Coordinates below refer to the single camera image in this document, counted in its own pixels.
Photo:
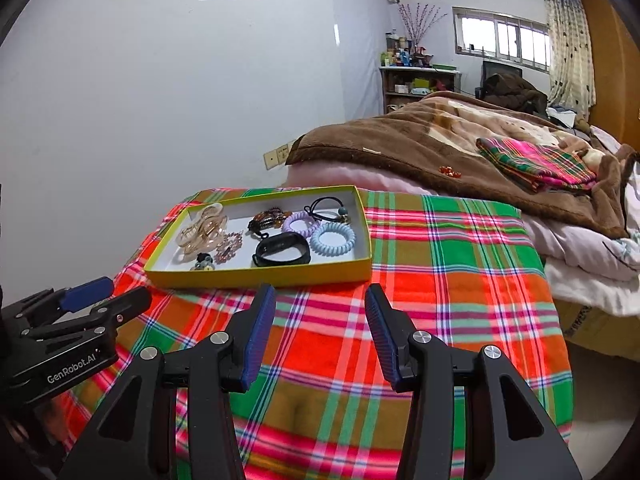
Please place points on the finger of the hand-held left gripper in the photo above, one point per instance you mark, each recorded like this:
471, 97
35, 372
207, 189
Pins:
120, 307
85, 292

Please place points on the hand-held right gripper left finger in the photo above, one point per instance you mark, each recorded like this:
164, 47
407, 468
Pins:
260, 335

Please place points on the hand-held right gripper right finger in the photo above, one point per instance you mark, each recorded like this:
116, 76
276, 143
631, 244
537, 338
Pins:
381, 335

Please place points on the yellow-green cardboard box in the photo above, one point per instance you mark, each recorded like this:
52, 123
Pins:
280, 272

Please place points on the black smart band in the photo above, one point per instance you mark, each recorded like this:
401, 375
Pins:
280, 259

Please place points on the pink rhinestone hair clip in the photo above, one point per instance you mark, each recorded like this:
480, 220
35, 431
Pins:
229, 247

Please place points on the plaid bed cloth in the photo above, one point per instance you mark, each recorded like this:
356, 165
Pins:
450, 285

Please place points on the beige hair claw clip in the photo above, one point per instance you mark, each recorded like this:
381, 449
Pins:
200, 235

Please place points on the pink bed sheet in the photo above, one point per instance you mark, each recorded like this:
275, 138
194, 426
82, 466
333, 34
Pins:
350, 177

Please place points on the small orange ornament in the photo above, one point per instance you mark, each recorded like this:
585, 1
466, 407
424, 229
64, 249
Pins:
450, 172

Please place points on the brown fleece blanket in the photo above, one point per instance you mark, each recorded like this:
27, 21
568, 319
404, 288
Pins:
400, 145

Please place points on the white quilt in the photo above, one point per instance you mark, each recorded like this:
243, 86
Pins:
580, 270

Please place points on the folded plaid cloth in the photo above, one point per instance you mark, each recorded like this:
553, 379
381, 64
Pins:
540, 165

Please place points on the wooden shelf unit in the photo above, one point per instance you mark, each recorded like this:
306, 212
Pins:
387, 90

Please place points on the dark brown jacket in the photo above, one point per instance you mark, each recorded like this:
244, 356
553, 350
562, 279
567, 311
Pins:
515, 92

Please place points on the group of bottles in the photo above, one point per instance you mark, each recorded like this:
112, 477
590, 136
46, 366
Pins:
402, 55

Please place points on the black monitor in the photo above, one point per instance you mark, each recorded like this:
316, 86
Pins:
492, 67

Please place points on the pink flower branches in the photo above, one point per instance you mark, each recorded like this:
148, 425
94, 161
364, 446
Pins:
417, 22

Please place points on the window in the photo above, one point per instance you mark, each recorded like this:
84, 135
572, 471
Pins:
505, 37

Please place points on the patterned curtain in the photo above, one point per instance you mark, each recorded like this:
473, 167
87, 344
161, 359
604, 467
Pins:
570, 50

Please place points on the wooden wardrobe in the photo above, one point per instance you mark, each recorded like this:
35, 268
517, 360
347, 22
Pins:
615, 60

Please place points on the wall outlet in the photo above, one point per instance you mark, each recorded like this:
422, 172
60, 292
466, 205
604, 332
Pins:
274, 158

